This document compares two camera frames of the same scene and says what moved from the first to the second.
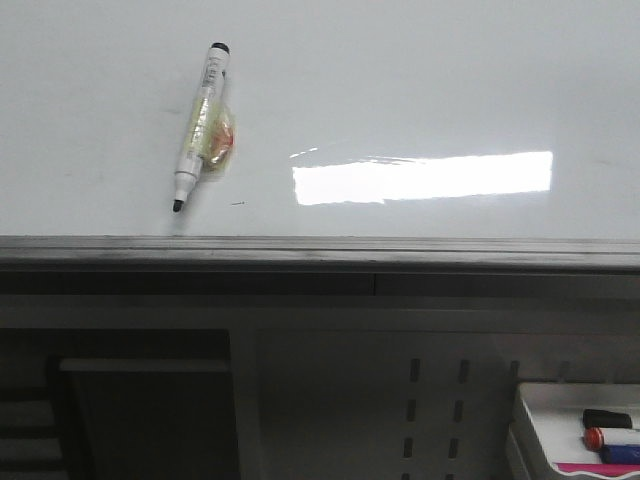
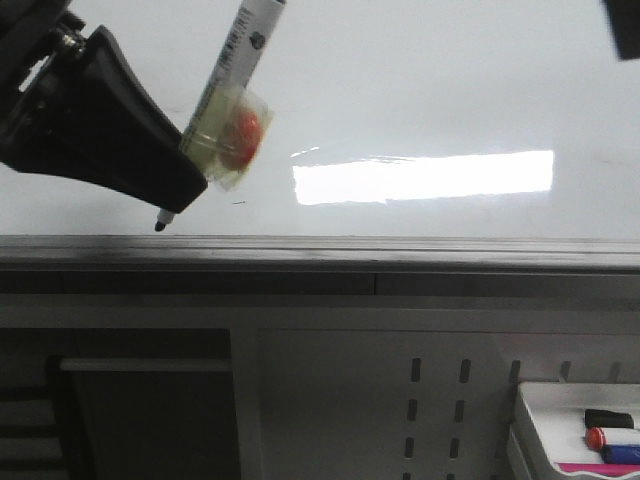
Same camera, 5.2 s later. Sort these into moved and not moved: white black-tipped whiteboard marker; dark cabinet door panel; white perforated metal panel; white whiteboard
Moved: white black-tipped whiteboard marker
Not moved: white perforated metal panel; dark cabinet door panel; white whiteboard
